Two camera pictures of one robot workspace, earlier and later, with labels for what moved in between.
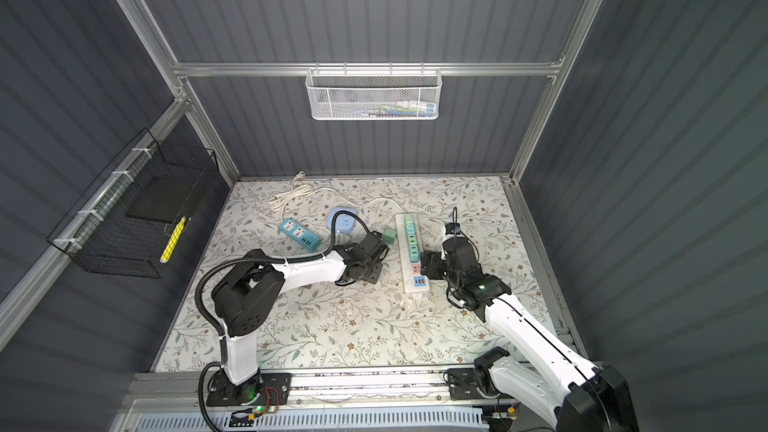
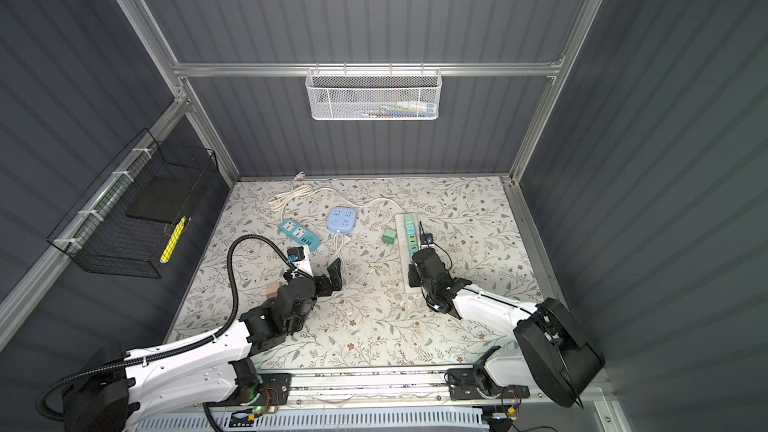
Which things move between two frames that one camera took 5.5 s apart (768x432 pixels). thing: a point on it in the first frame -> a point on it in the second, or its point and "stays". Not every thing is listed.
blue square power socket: x=344 y=222 stays
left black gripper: x=376 y=274 -> x=335 y=283
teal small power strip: x=299 y=233 stays
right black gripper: x=430 y=263 -> x=414 y=280
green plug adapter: x=389 y=236 stays
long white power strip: x=413 y=282 stays
